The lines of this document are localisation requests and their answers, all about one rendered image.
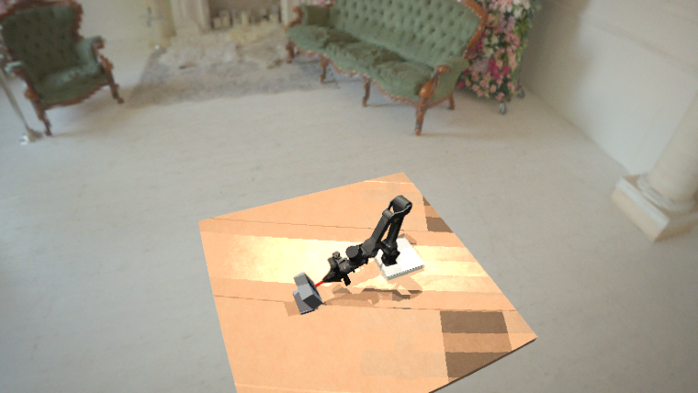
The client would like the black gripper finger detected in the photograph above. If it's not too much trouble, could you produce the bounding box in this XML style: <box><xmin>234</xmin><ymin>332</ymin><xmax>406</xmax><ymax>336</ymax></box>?
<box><xmin>321</xmin><ymin>267</ymin><xmax>337</xmax><ymax>282</ymax></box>
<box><xmin>324</xmin><ymin>275</ymin><xmax>342</xmax><ymax>284</ymax></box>

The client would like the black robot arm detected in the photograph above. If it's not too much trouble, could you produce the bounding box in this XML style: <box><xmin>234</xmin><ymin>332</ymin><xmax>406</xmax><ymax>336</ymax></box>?
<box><xmin>345</xmin><ymin>195</ymin><xmax>413</xmax><ymax>269</ymax></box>

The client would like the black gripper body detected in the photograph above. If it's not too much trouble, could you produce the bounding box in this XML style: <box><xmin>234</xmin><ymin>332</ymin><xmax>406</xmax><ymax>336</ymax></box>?
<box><xmin>327</xmin><ymin>257</ymin><xmax>356</xmax><ymax>286</ymax></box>

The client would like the grey sloped panel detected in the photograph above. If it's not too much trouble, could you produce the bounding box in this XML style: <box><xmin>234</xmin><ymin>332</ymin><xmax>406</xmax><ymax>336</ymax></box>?
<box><xmin>292</xmin><ymin>272</ymin><xmax>323</xmax><ymax>315</ymax></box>

